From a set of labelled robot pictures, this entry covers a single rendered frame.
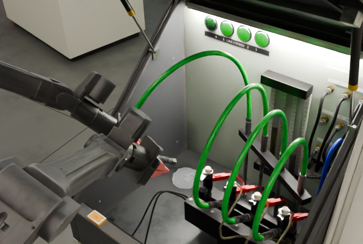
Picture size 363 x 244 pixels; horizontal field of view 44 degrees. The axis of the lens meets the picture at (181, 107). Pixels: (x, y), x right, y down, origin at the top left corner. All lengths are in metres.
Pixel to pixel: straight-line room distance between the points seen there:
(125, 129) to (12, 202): 0.44
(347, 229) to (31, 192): 0.76
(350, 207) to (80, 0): 3.27
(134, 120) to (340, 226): 0.53
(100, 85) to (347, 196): 0.63
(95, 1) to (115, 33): 0.39
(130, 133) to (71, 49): 3.19
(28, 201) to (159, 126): 1.05
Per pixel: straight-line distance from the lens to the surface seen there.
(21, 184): 0.55
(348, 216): 1.10
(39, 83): 1.08
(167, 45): 1.44
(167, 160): 1.27
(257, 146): 1.35
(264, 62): 1.34
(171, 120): 1.59
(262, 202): 1.00
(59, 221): 0.55
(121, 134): 0.95
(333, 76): 1.25
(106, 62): 4.12
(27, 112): 3.63
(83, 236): 1.47
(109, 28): 4.26
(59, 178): 0.61
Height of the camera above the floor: 1.96
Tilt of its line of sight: 35 degrees down
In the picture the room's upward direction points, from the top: 2 degrees counter-clockwise
